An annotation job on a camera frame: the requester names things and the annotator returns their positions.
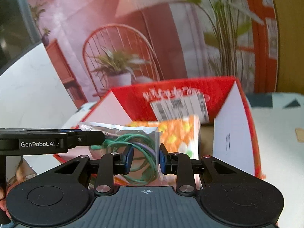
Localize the orange floral cloth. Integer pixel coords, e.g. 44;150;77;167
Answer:
128;115;200;160

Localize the green cable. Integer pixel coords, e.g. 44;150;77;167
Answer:
78;121;160;187

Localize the printed room scene backdrop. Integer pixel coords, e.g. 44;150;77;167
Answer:
28;0;278;104

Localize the red strawberry cardboard box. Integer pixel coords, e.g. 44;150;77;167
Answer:
65;77;262;178

